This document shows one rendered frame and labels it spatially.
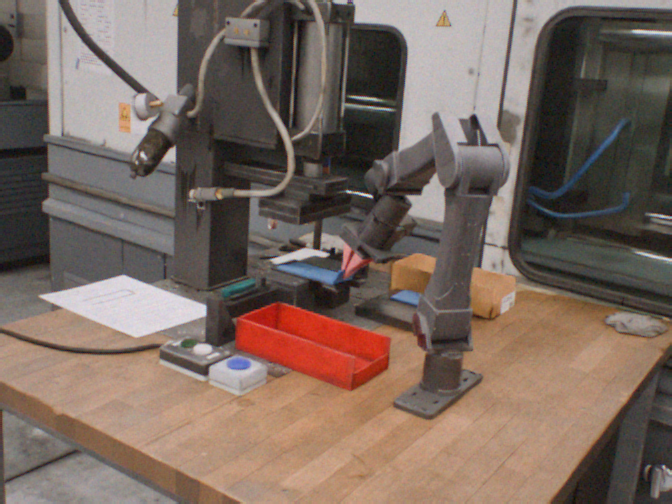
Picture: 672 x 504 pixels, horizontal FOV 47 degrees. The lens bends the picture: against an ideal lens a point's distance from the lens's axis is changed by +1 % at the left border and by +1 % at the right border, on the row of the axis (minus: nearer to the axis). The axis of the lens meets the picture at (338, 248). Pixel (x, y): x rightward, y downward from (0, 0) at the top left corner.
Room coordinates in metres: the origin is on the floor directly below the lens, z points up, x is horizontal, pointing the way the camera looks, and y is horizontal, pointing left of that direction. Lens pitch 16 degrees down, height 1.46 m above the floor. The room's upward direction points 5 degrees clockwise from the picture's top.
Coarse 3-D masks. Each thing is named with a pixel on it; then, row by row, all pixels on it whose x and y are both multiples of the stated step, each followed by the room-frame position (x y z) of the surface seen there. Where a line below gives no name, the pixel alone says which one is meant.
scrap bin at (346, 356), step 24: (264, 312) 1.33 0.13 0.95; (288, 312) 1.36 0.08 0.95; (312, 312) 1.33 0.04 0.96; (240, 336) 1.27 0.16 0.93; (264, 336) 1.24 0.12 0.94; (288, 336) 1.21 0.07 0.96; (312, 336) 1.32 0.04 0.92; (336, 336) 1.30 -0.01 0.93; (360, 336) 1.27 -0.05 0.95; (384, 336) 1.24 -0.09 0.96; (288, 360) 1.21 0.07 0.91; (312, 360) 1.18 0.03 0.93; (336, 360) 1.16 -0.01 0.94; (360, 360) 1.26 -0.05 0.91; (384, 360) 1.23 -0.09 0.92; (336, 384) 1.16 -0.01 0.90; (360, 384) 1.16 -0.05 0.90
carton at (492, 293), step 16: (416, 256) 1.75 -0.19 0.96; (400, 272) 1.65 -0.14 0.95; (416, 272) 1.63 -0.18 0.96; (480, 272) 1.67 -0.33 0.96; (496, 272) 1.65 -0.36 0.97; (400, 288) 1.65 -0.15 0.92; (416, 288) 1.63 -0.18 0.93; (480, 288) 1.55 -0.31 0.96; (496, 288) 1.65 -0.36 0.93; (512, 288) 1.63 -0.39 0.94; (480, 304) 1.54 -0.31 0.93; (496, 304) 1.55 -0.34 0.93; (512, 304) 1.63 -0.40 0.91
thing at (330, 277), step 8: (288, 264) 1.52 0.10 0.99; (296, 264) 1.52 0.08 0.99; (304, 264) 1.53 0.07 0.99; (304, 272) 1.46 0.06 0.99; (312, 272) 1.47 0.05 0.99; (320, 272) 1.48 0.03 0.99; (328, 272) 1.49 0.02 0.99; (344, 272) 1.42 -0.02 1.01; (328, 280) 1.42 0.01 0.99; (336, 280) 1.42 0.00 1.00; (344, 280) 1.45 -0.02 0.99
